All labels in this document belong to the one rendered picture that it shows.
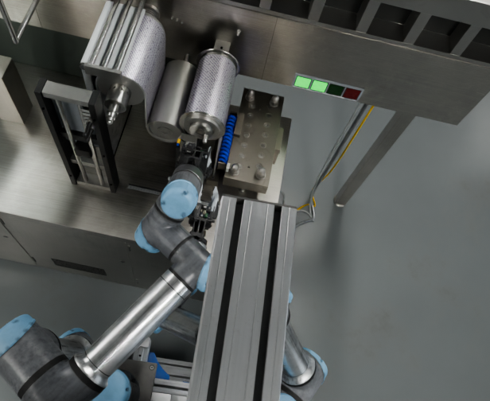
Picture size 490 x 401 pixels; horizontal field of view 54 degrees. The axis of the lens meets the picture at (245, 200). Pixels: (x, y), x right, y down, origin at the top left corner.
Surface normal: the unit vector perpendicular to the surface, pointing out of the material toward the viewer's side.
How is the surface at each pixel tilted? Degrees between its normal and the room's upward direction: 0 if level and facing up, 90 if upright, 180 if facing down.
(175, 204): 50
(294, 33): 90
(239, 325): 0
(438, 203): 0
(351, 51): 90
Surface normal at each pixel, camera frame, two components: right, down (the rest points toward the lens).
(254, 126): 0.14, -0.41
